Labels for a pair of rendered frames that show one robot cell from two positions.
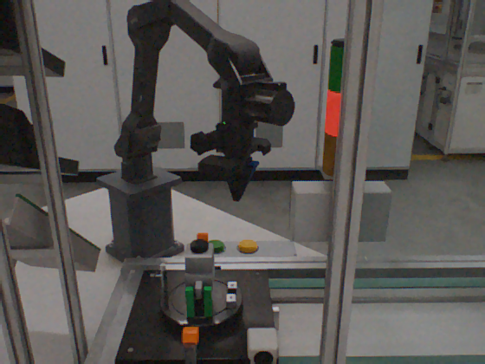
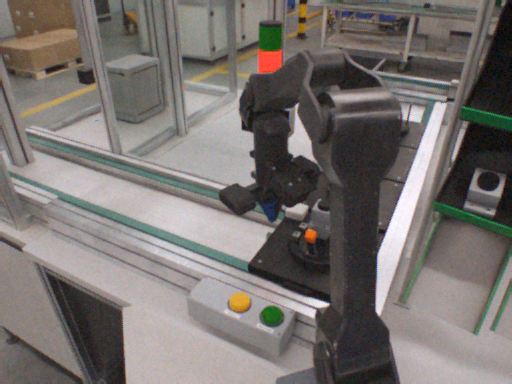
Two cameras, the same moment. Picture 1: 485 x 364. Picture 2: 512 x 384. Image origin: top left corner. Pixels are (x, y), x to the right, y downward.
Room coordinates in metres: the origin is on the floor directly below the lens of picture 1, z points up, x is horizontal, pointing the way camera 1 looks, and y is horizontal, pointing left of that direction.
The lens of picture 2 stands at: (1.30, 0.27, 1.56)
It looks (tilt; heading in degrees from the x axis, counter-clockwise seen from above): 33 degrees down; 209
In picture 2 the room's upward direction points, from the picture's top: straight up
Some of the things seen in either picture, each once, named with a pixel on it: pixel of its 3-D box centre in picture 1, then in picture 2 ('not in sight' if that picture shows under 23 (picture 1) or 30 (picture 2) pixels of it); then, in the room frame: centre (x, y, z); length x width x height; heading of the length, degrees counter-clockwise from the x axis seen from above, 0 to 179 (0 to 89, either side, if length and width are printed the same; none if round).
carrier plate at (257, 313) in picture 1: (202, 312); (319, 251); (0.65, 0.07, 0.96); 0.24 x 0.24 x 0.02; 1
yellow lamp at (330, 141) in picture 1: (344, 152); not in sight; (0.53, -0.13, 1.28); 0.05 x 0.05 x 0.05
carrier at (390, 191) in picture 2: not in sight; (354, 180); (0.39, 0.06, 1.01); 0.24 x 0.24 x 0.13; 1
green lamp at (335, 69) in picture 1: (351, 68); (270, 37); (0.53, -0.13, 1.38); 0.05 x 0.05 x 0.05
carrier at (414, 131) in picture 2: not in sight; (391, 117); (-0.10, 0.05, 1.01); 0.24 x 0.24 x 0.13; 1
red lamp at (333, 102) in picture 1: (347, 112); (270, 61); (0.53, -0.13, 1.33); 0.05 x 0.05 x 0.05
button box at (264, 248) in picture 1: (247, 260); (240, 313); (0.86, -0.01, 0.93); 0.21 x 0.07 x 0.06; 91
